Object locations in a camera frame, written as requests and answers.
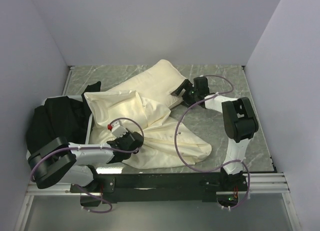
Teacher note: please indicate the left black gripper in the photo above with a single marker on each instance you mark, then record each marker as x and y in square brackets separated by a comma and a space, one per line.
[119, 139]

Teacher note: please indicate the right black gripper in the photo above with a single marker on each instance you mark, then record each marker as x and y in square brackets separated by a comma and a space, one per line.
[188, 86]

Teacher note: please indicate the cream pillow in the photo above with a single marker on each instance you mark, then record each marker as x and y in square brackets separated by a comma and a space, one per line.
[156, 83]

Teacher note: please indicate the cream pillowcase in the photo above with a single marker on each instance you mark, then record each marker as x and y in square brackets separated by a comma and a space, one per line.
[167, 144]

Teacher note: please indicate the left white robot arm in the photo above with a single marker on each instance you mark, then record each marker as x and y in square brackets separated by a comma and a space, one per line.
[60, 161]

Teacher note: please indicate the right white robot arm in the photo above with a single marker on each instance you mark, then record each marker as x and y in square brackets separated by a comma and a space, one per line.
[239, 120]

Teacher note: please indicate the black cloth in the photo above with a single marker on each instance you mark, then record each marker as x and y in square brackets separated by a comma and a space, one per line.
[40, 132]

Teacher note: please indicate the grey plastic basket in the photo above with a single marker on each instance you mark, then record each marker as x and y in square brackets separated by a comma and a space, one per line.
[70, 117]

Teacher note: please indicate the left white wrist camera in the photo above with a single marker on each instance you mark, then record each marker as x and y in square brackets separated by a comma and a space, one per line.
[117, 130]

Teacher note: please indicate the aluminium frame rail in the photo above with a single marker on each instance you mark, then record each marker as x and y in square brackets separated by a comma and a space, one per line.
[260, 183]

